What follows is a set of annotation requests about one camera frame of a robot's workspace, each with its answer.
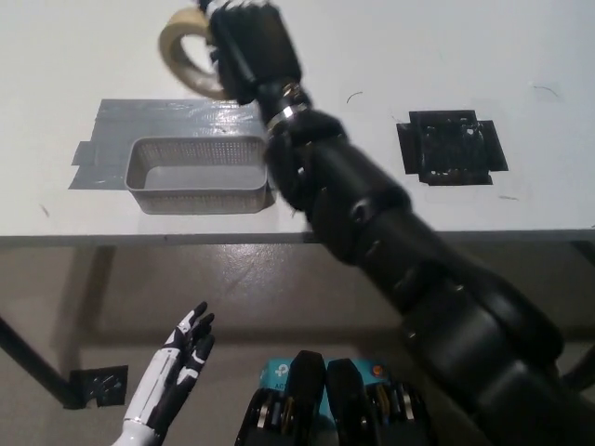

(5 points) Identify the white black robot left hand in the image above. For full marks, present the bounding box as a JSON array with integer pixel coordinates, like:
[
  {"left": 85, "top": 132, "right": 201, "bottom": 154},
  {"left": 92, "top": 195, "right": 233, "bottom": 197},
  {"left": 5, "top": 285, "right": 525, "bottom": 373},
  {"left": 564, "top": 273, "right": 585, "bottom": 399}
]
[{"left": 123, "top": 301, "right": 217, "bottom": 436}]

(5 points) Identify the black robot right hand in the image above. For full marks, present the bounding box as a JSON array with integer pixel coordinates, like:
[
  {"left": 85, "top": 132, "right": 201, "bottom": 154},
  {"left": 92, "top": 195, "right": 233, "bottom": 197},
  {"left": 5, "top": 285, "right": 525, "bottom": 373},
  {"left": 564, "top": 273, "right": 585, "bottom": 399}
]
[{"left": 203, "top": 0, "right": 307, "bottom": 106}]

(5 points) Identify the beige masking tape roll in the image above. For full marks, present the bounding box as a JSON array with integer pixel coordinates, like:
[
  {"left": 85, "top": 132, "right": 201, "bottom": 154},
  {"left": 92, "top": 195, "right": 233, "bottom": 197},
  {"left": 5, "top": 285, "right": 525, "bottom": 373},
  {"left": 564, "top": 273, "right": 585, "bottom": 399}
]
[{"left": 157, "top": 7, "right": 230, "bottom": 100}]

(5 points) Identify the black robot body left block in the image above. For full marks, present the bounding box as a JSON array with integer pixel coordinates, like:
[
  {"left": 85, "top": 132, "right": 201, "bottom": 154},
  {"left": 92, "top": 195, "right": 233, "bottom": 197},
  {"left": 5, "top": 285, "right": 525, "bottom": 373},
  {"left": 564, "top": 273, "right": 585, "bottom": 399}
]
[{"left": 234, "top": 350, "right": 327, "bottom": 446}]

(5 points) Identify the small grey mesh plastic container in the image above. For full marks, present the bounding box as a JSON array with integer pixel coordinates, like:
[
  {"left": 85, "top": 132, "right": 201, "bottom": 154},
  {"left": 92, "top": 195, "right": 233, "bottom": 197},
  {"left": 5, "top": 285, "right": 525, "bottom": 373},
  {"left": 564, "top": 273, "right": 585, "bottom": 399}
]
[{"left": 124, "top": 136, "right": 272, "bottom": 216}]

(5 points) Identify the black tape square patch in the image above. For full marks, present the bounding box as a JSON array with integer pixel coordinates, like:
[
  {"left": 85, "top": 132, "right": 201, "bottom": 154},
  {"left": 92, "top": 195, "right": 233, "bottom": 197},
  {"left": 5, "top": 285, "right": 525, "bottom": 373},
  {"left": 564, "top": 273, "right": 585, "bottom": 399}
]
[{"left": 395, "top": 109, "right": 509, "bottom": 189}]

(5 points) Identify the teal cardboard box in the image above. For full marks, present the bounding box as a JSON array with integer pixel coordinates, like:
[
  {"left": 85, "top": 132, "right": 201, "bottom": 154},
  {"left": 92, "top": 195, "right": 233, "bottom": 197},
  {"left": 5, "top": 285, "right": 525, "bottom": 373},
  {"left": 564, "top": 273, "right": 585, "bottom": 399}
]
[{"left": 259, "top": 356, "right": 390, "bottom": 422}]

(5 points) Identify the black metal table leg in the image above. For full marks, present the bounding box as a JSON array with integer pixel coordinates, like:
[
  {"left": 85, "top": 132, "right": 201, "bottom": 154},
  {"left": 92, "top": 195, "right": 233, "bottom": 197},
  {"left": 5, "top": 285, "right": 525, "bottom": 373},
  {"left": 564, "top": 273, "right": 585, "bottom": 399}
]
[{"left": 0, "top": 315, "right": 71, "bottom": 410}]

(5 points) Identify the grey duct tape patch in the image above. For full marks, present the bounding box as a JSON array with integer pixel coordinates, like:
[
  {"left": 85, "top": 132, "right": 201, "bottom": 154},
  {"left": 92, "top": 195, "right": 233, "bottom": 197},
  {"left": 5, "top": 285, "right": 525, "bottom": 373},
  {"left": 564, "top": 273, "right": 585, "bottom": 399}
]
[{"left": 68, "top": 98, "right": 271, "bottom": 191}]

